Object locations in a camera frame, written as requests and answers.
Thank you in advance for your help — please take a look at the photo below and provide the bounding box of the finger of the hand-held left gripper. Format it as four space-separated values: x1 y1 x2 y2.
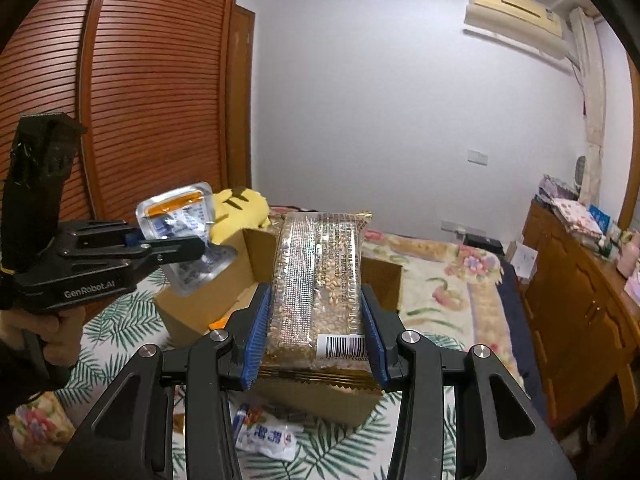
126 234 209 282
202 244 239 267

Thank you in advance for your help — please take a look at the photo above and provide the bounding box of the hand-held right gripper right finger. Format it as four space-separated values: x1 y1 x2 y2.
360 284 576 480

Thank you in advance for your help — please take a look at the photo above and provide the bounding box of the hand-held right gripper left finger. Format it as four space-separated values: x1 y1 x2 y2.
55 284 273 480

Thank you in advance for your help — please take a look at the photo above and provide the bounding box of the clear orange top snack packet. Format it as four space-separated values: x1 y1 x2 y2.
136 181 239 298

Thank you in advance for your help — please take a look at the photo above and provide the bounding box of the brown cardboard box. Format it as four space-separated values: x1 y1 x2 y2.
154 226 404 429

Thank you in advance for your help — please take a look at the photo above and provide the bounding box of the clear grain bar packet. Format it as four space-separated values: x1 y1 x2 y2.
259 210 382 392

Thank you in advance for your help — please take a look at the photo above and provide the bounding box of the person's left hand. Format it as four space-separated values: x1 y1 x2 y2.
0 306 87 392

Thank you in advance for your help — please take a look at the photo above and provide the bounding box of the yellow plush toy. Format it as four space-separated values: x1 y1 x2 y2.
206 186 274 242

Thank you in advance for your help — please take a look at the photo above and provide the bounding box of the green leaf print cloth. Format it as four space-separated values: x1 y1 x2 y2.
55 267 461 480

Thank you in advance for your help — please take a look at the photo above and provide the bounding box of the floral blanket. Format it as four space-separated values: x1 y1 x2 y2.
270 204 507 356

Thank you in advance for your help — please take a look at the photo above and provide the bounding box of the blue white snack packet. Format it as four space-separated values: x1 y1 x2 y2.
234 402 299 462

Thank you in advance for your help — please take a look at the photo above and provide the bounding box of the dark blue cloth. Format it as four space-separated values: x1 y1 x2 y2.
497 252 546 411

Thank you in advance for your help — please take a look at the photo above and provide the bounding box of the wooden slatted wardrobe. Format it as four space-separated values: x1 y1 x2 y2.
0 0 255 281

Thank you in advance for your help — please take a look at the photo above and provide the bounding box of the black box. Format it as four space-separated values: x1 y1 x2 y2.
462 232 504 257

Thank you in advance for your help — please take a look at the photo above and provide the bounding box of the white paper box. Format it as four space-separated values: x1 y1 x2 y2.
509 241 539 281

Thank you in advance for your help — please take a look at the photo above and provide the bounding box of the wooden side cabinet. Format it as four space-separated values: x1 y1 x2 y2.
521 199 640 442

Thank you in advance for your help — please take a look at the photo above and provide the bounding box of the folded purple cloth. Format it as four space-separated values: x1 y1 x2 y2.
537 174 581 202

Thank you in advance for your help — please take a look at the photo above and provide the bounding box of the folded floral cloth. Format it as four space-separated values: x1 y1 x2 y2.
549 195 609 237

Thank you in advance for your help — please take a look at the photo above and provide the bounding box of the blue box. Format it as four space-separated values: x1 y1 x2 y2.
587 204 615 235

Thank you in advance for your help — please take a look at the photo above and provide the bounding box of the pink bottle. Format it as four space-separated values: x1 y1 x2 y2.
616 232 640 279

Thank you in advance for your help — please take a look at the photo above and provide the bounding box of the cream curtain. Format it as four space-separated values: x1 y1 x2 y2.
569 6 609 202

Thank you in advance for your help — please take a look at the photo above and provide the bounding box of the white wall socket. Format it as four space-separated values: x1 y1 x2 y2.
440 219 489 235

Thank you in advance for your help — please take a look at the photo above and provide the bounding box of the wall air conditioner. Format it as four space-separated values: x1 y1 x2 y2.
463 0 572 59

